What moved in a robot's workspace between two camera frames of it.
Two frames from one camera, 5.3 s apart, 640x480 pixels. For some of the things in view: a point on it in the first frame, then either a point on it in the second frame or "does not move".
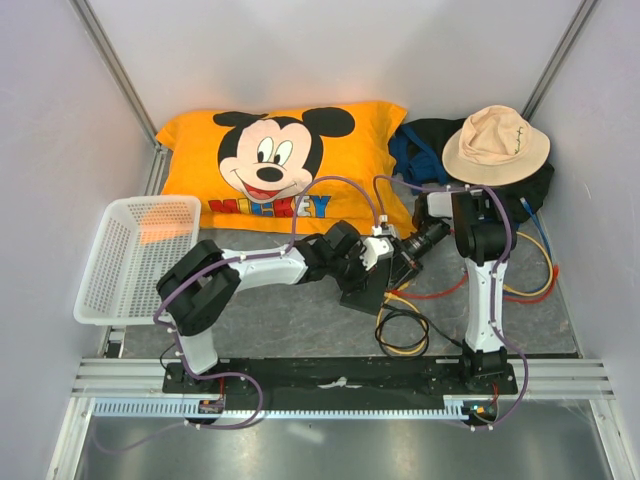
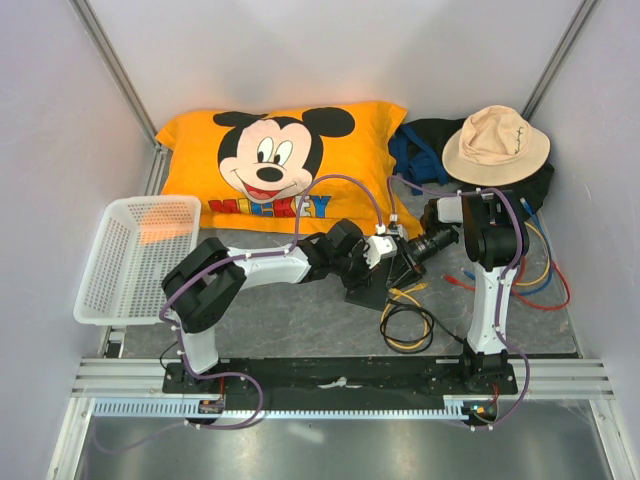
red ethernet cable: x=457 y=287 → x=453 y=281
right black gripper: x=404 y=265 → x=397 y=269
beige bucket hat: x=496 y=145 does not move
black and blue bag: x=417 y=149 does not move
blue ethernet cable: x=531 y=213 does not move
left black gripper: x=359 y=284 does not move
